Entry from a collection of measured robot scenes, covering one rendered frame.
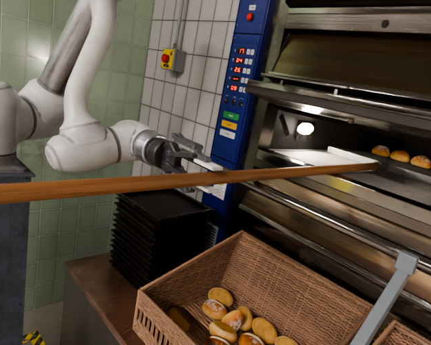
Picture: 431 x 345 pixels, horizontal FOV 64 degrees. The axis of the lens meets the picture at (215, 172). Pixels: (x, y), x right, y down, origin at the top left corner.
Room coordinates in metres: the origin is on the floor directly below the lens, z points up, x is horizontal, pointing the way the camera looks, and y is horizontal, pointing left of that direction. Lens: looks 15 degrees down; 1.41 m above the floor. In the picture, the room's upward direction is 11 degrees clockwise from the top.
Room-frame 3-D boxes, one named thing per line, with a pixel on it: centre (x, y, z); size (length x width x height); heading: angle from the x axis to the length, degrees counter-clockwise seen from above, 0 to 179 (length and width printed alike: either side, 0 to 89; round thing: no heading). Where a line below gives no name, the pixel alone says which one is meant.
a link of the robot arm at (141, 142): (0.91, 0.18, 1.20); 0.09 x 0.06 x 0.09; 134
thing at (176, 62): (1.75, 0.31, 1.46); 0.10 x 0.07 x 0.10; 45
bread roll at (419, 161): (1.79, -1.03, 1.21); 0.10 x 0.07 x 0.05; 48
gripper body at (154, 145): (0.86, 0.13, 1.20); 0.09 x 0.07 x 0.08; 44
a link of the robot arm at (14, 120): (1.08, 0.73, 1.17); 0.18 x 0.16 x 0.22; 166
